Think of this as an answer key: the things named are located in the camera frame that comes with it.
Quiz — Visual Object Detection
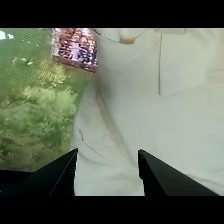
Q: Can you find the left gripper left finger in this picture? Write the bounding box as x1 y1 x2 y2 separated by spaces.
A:
0 148 79 197

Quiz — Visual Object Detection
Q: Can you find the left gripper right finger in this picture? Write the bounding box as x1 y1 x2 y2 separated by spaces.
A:
137 148 221 197

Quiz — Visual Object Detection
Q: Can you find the cream shirt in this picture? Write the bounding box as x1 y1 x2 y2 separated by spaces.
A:
70 27 224 197

